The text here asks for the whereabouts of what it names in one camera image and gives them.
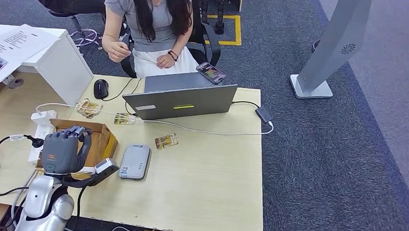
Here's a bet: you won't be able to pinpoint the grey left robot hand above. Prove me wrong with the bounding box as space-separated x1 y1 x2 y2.
41 124 94 177

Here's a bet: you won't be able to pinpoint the person's right hand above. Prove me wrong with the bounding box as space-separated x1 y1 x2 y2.
106 40 133 64

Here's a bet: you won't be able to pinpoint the person's left hand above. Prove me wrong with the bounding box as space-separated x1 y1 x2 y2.
156 53 177 70

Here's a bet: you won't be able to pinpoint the black computer mouse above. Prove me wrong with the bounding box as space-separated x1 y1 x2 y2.
92 78 110 101

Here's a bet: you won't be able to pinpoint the yellow hotel key card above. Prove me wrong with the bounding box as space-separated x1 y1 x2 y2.
114 112 137 126
154 132 180 151

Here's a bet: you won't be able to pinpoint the white card stack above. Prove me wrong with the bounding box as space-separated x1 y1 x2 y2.
71 166 96 176

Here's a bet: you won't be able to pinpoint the hotel key card pile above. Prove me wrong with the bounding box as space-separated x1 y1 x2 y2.
75 98 104 120

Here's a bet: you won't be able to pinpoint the grey card reader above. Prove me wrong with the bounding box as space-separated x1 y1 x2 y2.
118 143 152 181

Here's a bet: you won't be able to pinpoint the white power strip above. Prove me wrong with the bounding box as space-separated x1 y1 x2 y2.
27 123 56 165

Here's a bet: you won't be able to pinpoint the white charger block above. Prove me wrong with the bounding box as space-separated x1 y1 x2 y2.
30 109 59 128

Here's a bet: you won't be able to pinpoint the brown cardboard box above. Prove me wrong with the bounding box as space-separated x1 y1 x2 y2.
34 118 120 182

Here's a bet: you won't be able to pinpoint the grey laptop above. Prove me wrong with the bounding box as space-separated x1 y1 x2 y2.
121 69 239 125

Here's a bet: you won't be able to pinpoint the smartphone with lit screen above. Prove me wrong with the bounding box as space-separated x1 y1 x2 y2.
196 61 227 86

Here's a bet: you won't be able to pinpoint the black office chair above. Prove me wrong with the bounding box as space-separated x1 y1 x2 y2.
119 0 224 82

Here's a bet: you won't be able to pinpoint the black stool with chrome base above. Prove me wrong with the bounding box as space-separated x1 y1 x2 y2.
47 8 105 51

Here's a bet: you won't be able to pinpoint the white cabinet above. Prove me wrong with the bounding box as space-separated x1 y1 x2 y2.
15 26 96 107

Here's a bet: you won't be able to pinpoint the black stand legs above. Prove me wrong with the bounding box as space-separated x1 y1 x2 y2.
200 0 228 35

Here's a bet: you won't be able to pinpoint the printed paper sheet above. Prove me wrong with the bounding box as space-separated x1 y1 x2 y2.
0 23 61 94

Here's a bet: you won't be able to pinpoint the black adapter hub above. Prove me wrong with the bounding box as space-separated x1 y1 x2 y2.
254 105 275 124

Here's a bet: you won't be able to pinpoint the small black round object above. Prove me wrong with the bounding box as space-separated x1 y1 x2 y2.
310 38 322 54

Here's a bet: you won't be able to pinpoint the silver floor-standing tower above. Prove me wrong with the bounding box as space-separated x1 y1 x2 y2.
288 0 375 102

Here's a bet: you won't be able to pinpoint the black mouse cable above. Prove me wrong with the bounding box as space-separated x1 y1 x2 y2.
102 76 135 103

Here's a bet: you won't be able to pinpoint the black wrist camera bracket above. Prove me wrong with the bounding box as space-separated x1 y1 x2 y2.
61 164 121 190

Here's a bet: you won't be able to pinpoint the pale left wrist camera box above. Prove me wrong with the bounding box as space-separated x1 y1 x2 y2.
93 158 120 176

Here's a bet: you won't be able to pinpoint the black laptop cable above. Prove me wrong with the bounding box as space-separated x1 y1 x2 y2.
124 77 143 118

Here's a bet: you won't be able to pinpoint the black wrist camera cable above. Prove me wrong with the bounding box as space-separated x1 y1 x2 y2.
71 185 88 231

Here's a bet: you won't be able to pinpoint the grey desk cable grommet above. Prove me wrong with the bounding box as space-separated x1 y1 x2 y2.
6 78 25 91

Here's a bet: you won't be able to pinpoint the black adapter cable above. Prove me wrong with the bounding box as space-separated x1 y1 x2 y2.
231 100 261 110

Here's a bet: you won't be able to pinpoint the long white charging cable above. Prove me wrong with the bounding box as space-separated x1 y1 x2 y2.
34 102 276 138

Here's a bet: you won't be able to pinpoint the white floor cable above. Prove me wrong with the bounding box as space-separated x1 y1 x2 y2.
63 223 158 231

